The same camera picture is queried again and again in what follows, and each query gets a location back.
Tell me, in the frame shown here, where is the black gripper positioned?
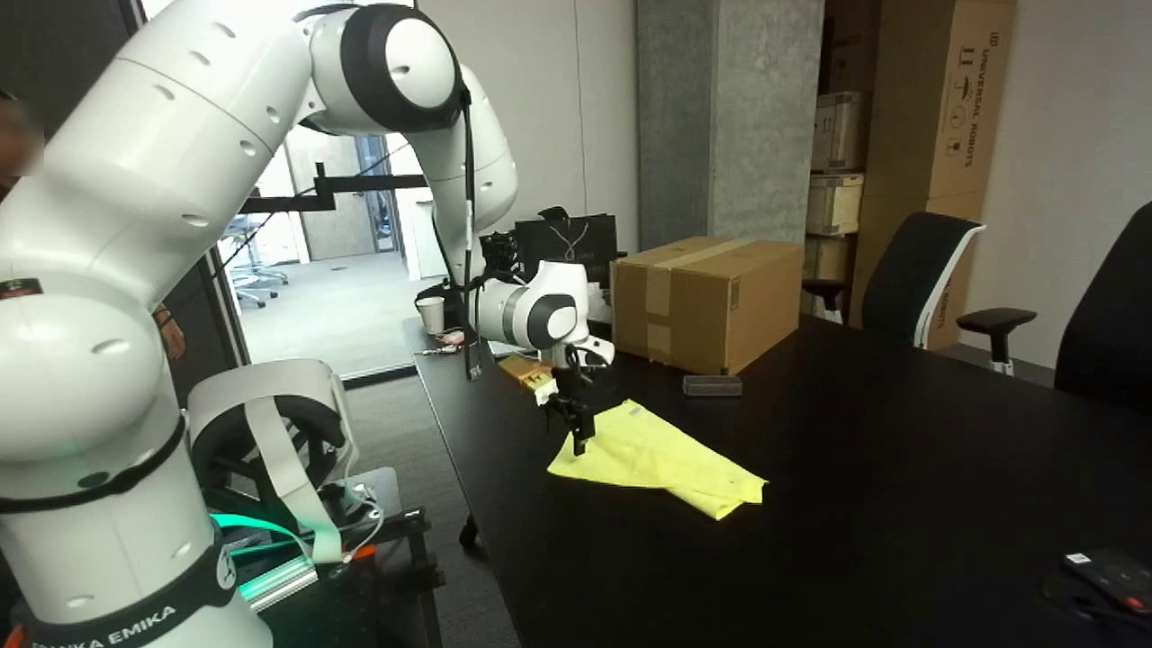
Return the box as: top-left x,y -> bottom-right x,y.
558,335 -> 620,455

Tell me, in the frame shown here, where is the green towel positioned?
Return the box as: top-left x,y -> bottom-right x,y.
542,395 -> 769,526

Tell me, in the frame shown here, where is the paper cup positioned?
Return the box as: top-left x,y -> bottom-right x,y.
414,296 -> 451,341

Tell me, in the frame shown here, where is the black bag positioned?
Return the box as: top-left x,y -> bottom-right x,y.
511,205 -> 622,291

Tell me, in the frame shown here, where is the black robot cart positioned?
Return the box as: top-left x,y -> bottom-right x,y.
255,460 -> 482,648

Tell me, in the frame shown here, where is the small shelf cardboard box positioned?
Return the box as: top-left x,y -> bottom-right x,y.
799,232 -> 855,289
802,167 -> 866,239
808,89 -> 871,172

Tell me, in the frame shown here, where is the black office chair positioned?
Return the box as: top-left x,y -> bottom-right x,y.
855,207 -> 991,357
955,196 -> 1152,419

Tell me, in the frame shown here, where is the distant office chair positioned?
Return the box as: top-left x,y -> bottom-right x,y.
228,245 -> 295,311

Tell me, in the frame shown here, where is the tall brown cardboard box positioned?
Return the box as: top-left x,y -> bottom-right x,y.
916,0 -> 1022,226

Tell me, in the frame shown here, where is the tan wrist camera bar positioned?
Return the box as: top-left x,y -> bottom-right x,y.
494,352 -> 561,407

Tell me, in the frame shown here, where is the white strap loop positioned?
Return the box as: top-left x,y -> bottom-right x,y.
180,357 -> 364,569

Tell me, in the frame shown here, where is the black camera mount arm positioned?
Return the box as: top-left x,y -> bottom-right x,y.
238,157 -> 430,217

